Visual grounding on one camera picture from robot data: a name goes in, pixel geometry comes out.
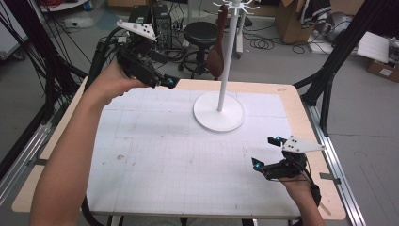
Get large open cardboard box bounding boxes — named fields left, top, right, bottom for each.
left=275, top=0, right=315, bottom=45

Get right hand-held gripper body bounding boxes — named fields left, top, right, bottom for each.
left=263, top=135, right=327, bottom=182

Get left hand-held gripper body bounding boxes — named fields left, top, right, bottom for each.
left=116, top=19, right=165, bottom=89

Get white hook stand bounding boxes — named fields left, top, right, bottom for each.
left=192, top=0, right=262, bottom=133

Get white foam sheet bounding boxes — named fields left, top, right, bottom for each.
left=356, top=31, right=391, bottom=64

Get coiled black cable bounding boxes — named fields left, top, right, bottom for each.
left=248, top=37, right=276, bottom=51

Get black round stool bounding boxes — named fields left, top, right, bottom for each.
left=177, top=21, right=222, bottom=81

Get person's right hand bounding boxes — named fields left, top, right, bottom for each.
left=278, top=176, right=315, bottom=205

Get person's left hand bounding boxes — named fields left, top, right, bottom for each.
left=84, top=60, right=149, bottom=108

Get black metal frame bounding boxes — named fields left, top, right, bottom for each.
left=293, top=0, right=391, bottom=137
left=0, top=0, right=89, bottom=180

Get small brown cardboard box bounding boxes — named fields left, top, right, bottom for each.
left=365, top=59, right=399, bottom=84

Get black computer tower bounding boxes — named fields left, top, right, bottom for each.
left=127, top=5, right=152, bottom=27
left=152, top=3, right=173, bottom=51

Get aluminium rail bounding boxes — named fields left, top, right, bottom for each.
left=0, top=122, right=54, bottom=206
left=301, top=103, right=367, bottom=226

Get dark striped cloth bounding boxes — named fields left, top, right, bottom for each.
left=300, top=0, right=332, bottom=30

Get white grid paper mat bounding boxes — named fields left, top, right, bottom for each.
left=86, top=86, right=299, bottom=218

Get brown wooden spoon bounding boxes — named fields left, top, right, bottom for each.
left=206, top=4, right=230, bottom=80

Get black wrist strap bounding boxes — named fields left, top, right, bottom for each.
left=309, top=184, right=323, bottom=208

